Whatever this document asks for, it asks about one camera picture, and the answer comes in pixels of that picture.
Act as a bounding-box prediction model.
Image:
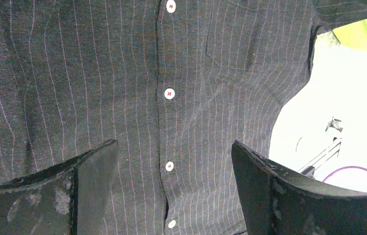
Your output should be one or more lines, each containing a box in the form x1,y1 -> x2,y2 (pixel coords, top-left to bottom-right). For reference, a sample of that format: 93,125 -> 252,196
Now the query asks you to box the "aluminium frame rail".
298,138 -> 342,179

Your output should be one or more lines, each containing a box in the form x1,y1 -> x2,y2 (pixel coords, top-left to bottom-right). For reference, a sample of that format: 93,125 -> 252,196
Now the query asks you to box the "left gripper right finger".
231,141 -> 367,235

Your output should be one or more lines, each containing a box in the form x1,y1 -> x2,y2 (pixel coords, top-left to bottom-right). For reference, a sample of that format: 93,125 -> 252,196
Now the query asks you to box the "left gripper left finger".
0,140 -> 118,235

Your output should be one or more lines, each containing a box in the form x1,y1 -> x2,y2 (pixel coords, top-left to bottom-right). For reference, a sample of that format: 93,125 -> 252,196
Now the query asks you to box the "black pinstriped shirt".
0,0 -> 367,235

